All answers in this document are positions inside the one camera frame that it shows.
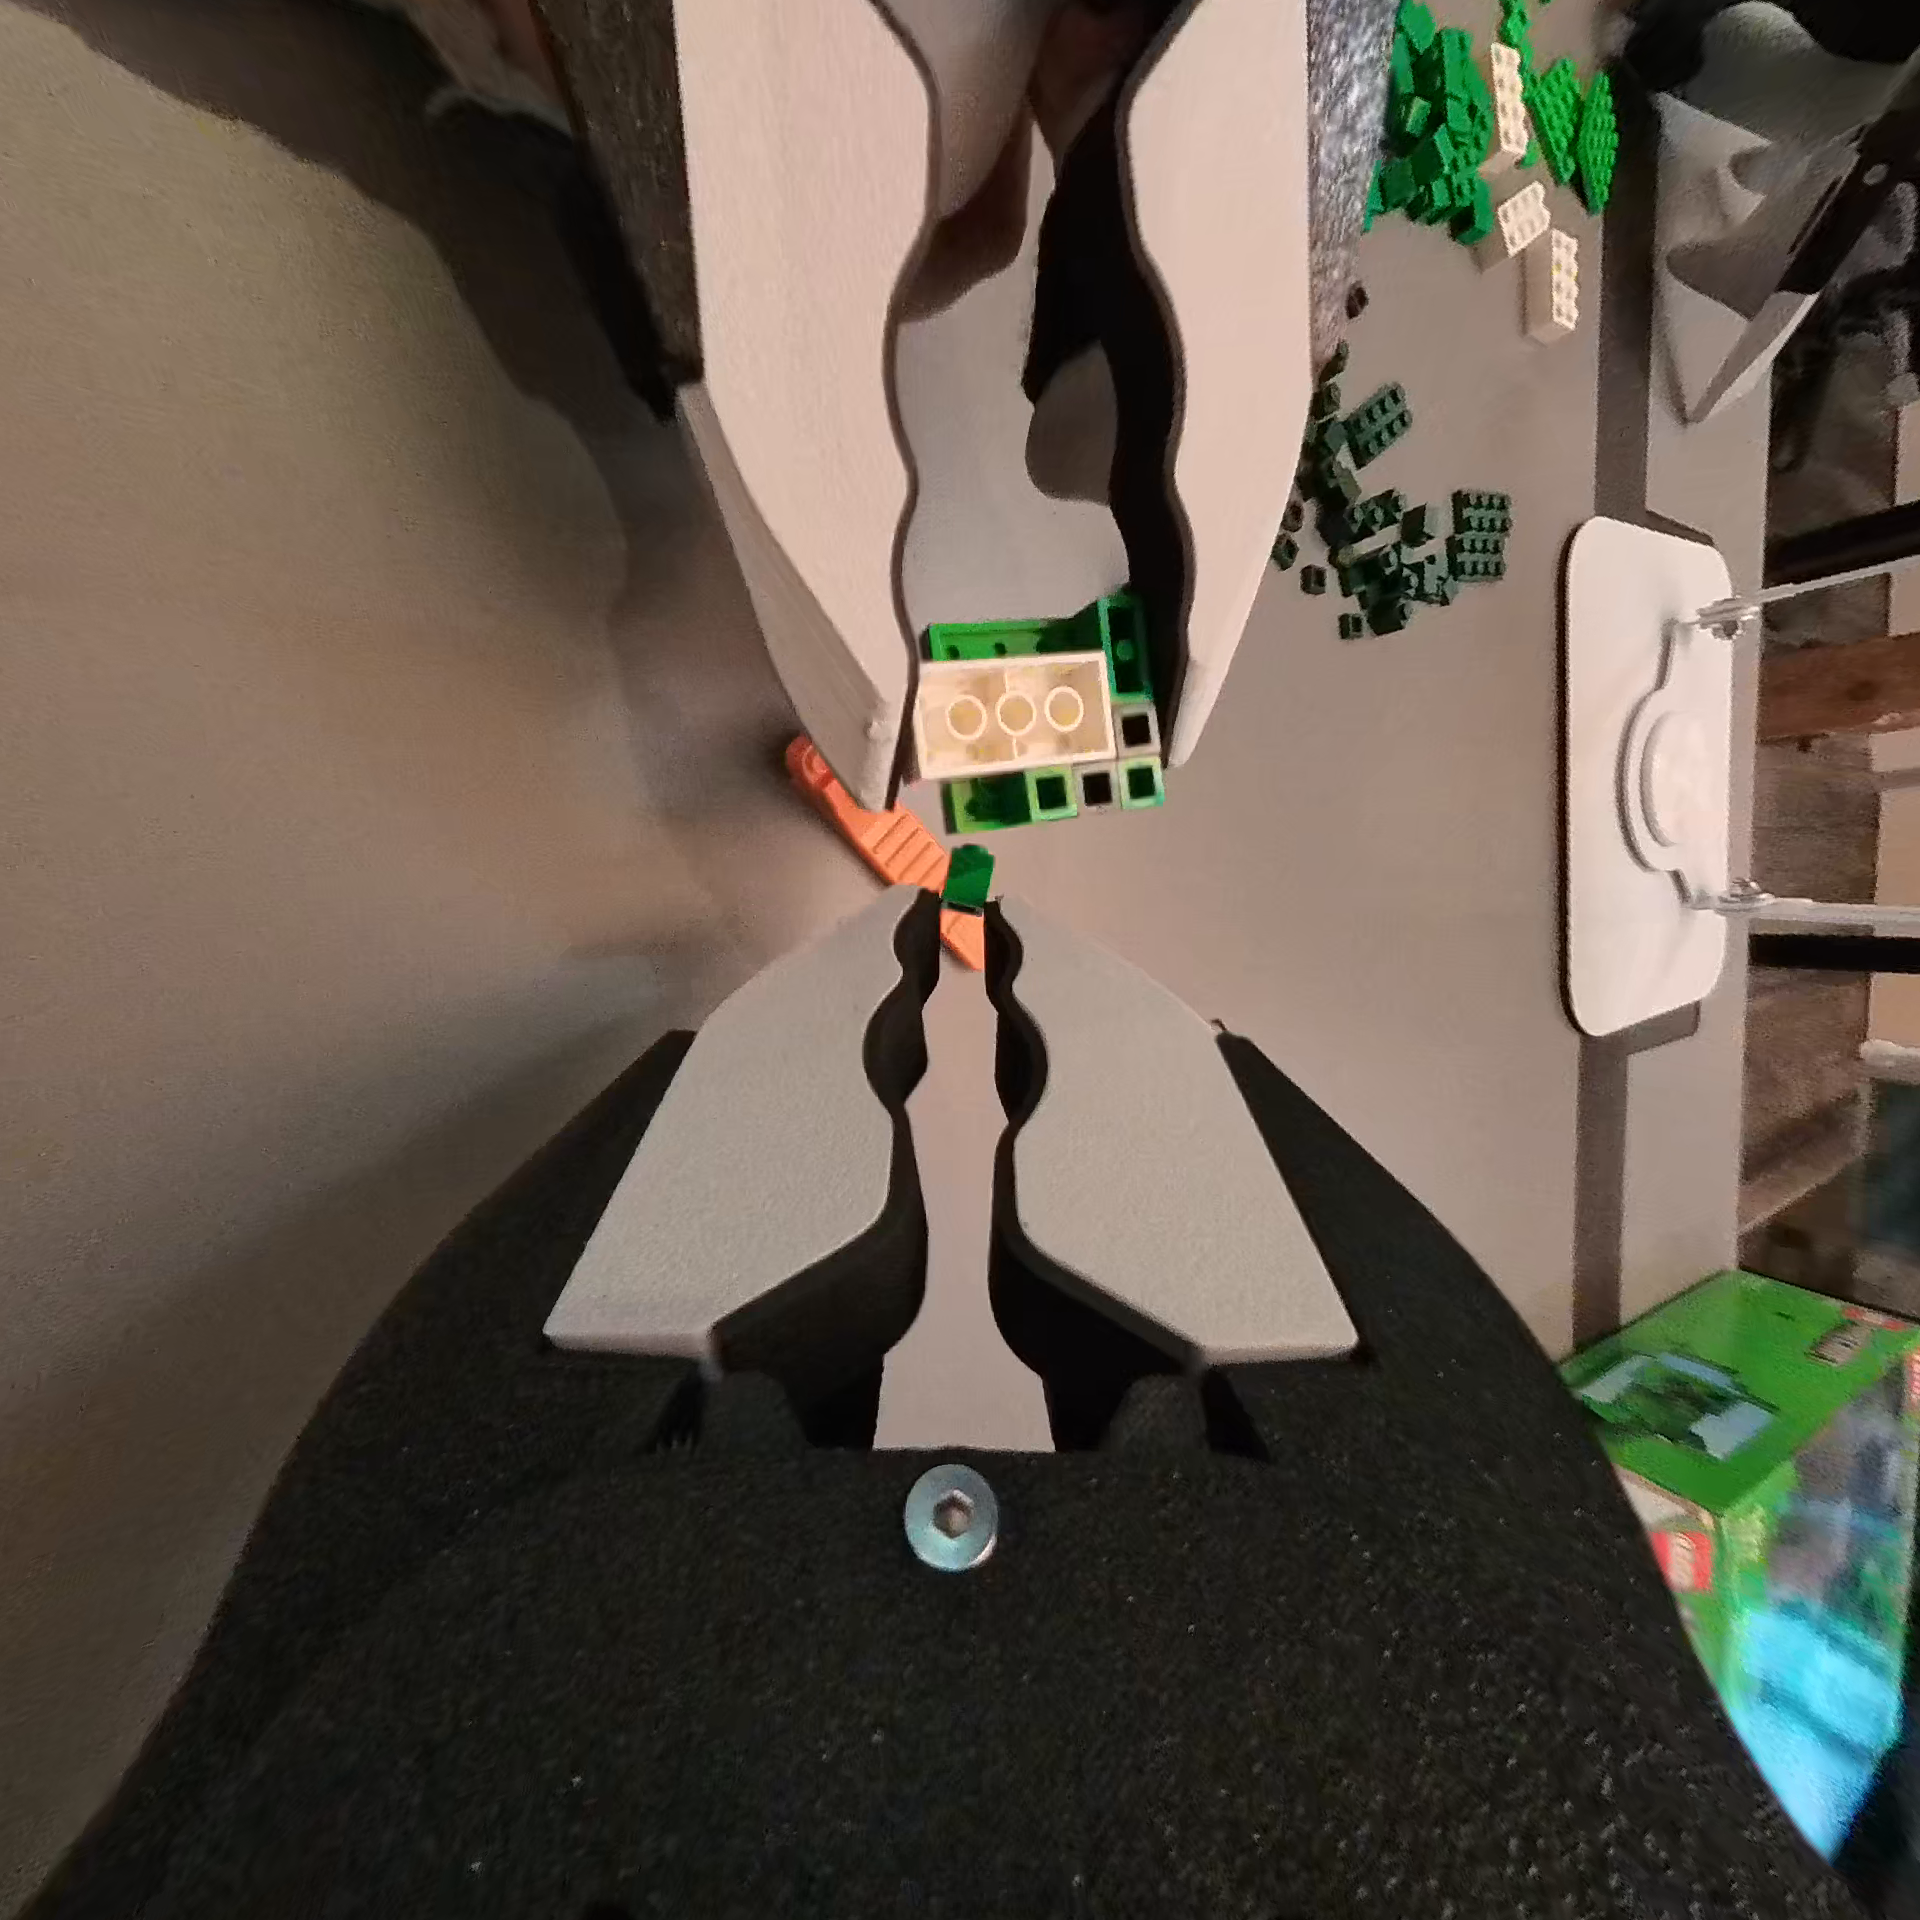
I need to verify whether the pile of dark green bricks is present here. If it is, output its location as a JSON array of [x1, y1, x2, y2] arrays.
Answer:
[[1269, 344, 1518, 642]]

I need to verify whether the orange brick separator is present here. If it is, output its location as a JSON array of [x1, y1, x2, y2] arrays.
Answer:
[[784, 734, 993, 971]]

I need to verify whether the pile of green lego bricks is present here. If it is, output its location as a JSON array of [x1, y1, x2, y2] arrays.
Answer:
[[1363, 0, 1625, 245]]

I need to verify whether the black and grey tool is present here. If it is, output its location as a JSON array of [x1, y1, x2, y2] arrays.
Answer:
[[1609, 0, 1920, 432]]

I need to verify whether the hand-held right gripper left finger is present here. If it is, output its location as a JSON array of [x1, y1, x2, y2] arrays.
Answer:
[[541, 887, 944, 1453]]

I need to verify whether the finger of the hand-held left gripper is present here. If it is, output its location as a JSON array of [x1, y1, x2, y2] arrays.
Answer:
[[675, 0, 942, 811], [1026, 0, 1318, 770]]

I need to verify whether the white booklet stand base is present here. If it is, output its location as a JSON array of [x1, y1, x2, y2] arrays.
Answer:
[[1557, 514, 1920, 1041]]

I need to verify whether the green and white lego assembly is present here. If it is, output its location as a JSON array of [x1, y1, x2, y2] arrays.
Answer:
[[910, 593, 1173, 837]]

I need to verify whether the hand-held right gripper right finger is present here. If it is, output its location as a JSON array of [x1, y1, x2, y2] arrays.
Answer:
[[978, 896, 1363, 1453]]

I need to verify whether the green lego box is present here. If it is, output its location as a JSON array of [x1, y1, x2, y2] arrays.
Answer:
[[1557, 1269, 1920, 1865]]

